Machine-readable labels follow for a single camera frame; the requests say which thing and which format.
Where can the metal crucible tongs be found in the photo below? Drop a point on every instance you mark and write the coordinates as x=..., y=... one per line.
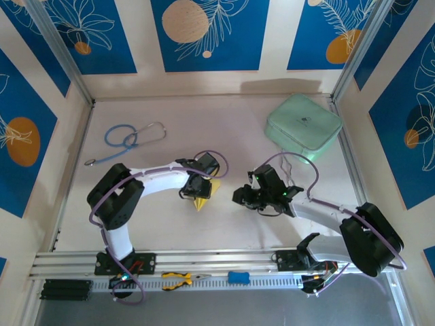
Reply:
x=288, y=169

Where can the black stacked bars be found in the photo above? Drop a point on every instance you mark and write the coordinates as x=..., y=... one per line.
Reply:
x=66, y=289

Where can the aluminium corner post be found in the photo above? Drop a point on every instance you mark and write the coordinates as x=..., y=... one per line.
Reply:
x=360, y=51
x=61, y=54

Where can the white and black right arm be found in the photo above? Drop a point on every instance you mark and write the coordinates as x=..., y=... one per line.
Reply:
x=370, y=237

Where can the aluminium frame rail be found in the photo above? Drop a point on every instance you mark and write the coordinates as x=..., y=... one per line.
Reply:
x=210, y=259

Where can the black controller board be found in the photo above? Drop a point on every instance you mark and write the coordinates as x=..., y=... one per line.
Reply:
x=316, y=282
x=120, y=282

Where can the blue bone-shaped block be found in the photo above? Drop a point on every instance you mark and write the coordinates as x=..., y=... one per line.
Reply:
x=239, y=277

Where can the blue stethoscope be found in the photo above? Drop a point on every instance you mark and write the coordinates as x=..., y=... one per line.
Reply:
x=117, y=137

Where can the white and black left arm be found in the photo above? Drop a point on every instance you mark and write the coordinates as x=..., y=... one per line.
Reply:
x=115, y=197

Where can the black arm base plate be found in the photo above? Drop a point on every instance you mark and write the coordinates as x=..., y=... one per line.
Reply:
x=146, y=263
x=285, y=261

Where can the yellow square paper sheet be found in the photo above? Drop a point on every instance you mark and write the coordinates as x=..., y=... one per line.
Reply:
x=202, y=203

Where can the mint green zip case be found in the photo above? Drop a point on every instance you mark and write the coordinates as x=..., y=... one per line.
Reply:
x=302, y=127

